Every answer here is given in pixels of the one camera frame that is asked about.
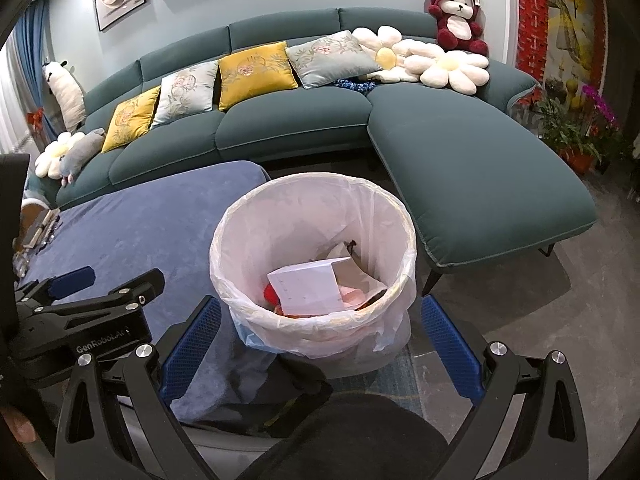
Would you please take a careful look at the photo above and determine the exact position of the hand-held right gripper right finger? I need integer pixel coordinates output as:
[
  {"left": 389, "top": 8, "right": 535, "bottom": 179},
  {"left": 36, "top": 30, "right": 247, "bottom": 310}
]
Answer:
[{"left": 419, "top": 294, "right": 591, "bottom": 480}]

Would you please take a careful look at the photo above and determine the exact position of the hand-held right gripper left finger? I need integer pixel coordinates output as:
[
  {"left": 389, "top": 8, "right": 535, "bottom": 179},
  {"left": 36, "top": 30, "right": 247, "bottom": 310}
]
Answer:
[{"left": 54, "top": 295, "right": 223, "bottom": 480}]

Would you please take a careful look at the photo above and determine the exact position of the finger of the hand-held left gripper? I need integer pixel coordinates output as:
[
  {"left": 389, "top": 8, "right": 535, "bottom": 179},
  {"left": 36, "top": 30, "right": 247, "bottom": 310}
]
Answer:
[
  {"left": 30, "top": 268, "right": 166, "bottom": 321},
  {"left": 15, "top": 266, "right": 97, "bottom": 306}
]

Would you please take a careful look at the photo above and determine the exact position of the white paper sheet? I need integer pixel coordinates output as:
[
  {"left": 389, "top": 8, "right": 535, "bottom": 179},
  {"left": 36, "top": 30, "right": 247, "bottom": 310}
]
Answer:
[{"left": 267, "top": 256, "right": 353, "bottom": 317}]

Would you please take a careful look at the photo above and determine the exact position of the waste bin with white liner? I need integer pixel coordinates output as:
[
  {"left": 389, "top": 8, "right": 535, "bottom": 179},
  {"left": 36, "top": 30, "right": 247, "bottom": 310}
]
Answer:
[{"left": 209, "top": 172, "right": 418, "bottom": 376}]

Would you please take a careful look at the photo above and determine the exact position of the person's left hand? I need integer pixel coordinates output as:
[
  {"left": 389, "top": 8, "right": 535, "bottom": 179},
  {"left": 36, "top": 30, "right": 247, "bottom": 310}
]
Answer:
[{"left": 0, "top": 402, "right": 36, "bottom": 443}]

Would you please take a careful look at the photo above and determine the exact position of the dark case stack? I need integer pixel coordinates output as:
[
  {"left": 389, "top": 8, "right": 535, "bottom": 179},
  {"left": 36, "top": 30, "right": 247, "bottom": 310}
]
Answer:
[{"left": 20, "top": 209, "right": 62, "bottom": 251}]

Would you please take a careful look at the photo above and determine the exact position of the blue plush blanket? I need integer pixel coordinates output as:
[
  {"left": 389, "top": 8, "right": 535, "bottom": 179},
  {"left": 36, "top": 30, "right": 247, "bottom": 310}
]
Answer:
[{"left": 22, "top": 160, "right": 273, "bottom": 426}]

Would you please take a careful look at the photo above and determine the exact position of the white and wood chair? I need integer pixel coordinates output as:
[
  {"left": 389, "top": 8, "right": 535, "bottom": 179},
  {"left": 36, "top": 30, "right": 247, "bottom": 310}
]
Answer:
[{"left": 20, "top": 196, "right": 51, "bottom": 221}]

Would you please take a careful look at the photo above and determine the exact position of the black monitor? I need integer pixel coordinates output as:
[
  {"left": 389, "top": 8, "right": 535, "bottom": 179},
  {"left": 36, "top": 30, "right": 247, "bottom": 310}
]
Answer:
[{"left": 0, "top": 152, "right": 32, "bottom": 281}]

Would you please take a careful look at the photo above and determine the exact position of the grey seat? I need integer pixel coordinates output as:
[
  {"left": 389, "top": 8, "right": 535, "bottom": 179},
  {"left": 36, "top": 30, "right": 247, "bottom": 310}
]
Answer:
[{"left": 190, "top": 427, "right": 281, "bottom": 480}]

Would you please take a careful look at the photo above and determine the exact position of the grey plush toy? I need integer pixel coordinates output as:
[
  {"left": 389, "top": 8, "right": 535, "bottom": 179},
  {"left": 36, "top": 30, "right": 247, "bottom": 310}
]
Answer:
[{"left": 57, "top": 127, "right": 107, "bottom": 186}]

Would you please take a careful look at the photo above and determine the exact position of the yellow embroidered cushion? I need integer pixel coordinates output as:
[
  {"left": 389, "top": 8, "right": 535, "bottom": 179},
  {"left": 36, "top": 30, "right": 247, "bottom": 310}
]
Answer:
[
  {"left": 217, "top": 40, "right": 301, "bottom": 112},
  {"left": 102, "top": 85, "right": 162, "bottom": 153}
]

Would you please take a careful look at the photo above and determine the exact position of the sheer white curtain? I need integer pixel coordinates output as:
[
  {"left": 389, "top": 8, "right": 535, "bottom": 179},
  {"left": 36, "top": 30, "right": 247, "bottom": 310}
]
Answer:
[{"left": 0, "top": 35, "right": 31, "bottom": 156}]

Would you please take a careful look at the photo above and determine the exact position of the teal sectional sofa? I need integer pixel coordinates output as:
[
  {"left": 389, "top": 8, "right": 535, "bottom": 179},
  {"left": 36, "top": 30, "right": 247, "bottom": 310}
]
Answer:
[{"left": 25, "top": 7, "right": 598, "bottom": 275}]

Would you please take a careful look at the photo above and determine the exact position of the long white plush toy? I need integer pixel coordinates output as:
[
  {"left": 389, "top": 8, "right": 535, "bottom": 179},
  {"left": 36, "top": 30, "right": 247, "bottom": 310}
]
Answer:
[{"left": 42, "top": 60, "right": 87, "bottom": 133}]

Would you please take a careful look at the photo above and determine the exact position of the grey embroidered cushion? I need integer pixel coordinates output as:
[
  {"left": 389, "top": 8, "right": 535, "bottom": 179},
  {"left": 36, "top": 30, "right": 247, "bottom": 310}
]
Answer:
[
  {"left": 286, "top": 30, "right": 383, "bottom": 90},
  {"left": 150, "top": 60, "right": 221, "bottom": 128}
]

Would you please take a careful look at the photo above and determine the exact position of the blue curtain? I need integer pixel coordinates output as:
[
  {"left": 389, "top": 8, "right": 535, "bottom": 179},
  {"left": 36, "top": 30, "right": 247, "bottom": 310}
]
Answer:
[{"left": 12, "top": 2, "right": 56, "bottom": 151}]

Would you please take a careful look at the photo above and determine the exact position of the green potted plant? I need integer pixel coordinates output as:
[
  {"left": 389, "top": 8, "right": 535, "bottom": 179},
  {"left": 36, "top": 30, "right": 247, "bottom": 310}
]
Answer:
[{"left": 532, "top": 95, "right": 601, "bottom": 176}]

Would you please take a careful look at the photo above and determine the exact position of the blue beaded item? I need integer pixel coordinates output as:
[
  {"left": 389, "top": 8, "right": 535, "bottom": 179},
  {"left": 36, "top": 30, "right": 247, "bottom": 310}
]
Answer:
[{"left": 332, "top": 77, "right": 377, "bottom": 93}]

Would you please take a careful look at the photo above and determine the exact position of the purple orchid plant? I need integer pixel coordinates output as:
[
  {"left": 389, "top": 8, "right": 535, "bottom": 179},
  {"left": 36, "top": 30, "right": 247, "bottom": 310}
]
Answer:
[{"left": 582, "top": 84, "right": 621, "bottom": 128}]

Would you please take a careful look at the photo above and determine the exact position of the red and white teddy bear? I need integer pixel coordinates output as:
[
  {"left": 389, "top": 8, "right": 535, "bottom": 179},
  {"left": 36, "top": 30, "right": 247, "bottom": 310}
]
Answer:
[{"left": 427, "top": 0, "right": 490, "bottom": 58}]

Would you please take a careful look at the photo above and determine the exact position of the red wall decoration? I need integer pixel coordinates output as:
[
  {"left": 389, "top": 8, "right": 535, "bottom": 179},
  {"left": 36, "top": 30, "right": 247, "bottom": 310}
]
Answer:
[{"left": 515, "top": 0, "right": 551, "bottom": 78}]

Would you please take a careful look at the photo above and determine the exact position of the large wall painting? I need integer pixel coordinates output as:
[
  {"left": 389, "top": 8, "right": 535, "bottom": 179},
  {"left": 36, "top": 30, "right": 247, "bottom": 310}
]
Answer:
[{"left": 542, "top": 0, "right": 608, "bottom": 101}]

